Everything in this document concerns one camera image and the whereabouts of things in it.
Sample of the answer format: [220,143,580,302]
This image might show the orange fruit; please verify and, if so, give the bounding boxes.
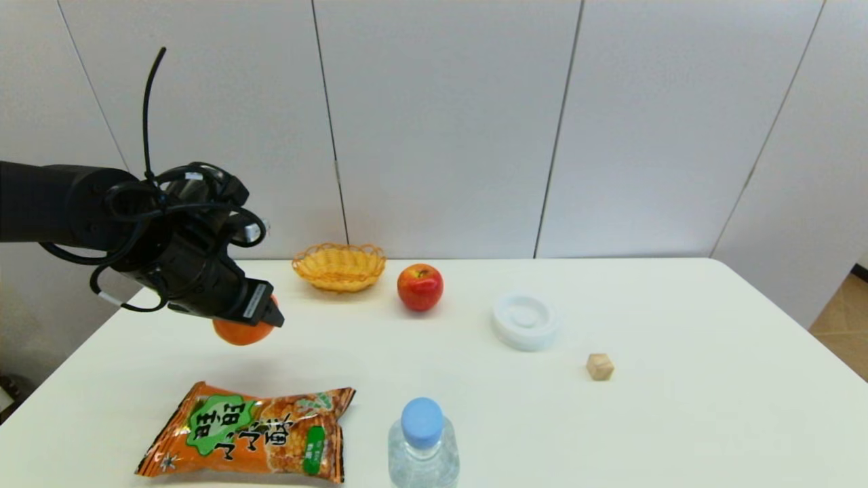
[212,295,277,346]

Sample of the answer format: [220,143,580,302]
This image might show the yellow wicker basket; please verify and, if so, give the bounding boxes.
[292,243,387,293]

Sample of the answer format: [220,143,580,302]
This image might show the orange snack bag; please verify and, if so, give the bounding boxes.
[134,382,356,484]

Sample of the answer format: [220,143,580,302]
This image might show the red apple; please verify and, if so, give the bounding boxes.
[397,264,444,312]

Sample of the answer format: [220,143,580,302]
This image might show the clear bottle with blue cap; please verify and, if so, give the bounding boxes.
[388,397,460,488]

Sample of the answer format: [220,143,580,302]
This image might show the black object on floor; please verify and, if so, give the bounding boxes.
[0,375,31,424]

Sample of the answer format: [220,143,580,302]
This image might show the white round plastic dish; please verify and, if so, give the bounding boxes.
[492,291,560,352]

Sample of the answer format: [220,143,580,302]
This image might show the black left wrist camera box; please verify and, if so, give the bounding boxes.
[163,163,250,205]

